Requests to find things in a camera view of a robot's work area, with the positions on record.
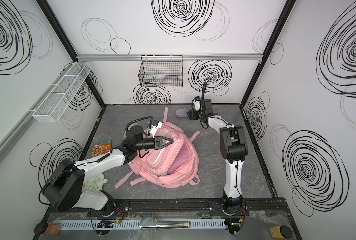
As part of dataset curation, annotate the black wire basket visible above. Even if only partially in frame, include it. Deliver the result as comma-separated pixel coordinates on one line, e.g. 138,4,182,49
138,60,184,88

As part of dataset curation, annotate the white wire shelf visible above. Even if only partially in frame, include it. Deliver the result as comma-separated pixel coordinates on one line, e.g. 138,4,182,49
32,62,92,123

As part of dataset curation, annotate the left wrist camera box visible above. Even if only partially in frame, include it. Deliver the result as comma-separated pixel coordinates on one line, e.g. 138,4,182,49
149,120,163,137

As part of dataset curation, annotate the white slotted cable duct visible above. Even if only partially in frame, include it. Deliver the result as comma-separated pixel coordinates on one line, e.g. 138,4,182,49
53,216,226,231

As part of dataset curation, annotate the black corner frame post left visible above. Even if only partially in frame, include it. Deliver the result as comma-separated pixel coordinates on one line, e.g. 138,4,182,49
36,0,106,109

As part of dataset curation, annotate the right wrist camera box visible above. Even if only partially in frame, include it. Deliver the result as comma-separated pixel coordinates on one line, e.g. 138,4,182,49
192,96,202,112

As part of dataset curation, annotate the black corner frame post right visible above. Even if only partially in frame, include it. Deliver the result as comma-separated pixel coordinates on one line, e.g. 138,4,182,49
240,0,296,107

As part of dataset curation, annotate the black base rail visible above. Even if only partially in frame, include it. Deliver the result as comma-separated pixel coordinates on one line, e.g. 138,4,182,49
43,197,291,220

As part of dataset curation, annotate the pink student backpack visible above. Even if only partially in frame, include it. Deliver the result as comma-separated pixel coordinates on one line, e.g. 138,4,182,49
115,108,200,189

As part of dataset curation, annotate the yellow black button box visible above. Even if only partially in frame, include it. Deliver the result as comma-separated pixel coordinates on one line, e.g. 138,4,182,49
269,225,293,239

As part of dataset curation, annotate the purple glasses case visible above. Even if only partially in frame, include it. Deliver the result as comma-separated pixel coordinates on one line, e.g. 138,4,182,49
176,109,189,118

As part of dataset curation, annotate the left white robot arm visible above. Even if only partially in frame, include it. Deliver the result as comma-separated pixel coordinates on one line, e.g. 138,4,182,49
39,117,174,217

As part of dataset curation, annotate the green snack packet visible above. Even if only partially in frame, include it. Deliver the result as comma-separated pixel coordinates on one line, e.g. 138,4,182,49
91,141,112,158

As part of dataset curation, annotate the black corner frame post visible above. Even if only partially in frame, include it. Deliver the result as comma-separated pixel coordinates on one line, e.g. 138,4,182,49
36,0,106,109
240,0,296,107

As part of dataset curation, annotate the aluminium wall rail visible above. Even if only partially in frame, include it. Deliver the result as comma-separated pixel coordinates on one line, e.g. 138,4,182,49
76,53,263,62

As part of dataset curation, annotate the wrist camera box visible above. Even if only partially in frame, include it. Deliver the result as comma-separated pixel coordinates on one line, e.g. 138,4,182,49
192,96,202,112
149,120,163,137

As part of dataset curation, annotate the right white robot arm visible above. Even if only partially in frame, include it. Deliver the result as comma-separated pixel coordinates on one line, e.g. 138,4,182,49
187,83,249,214

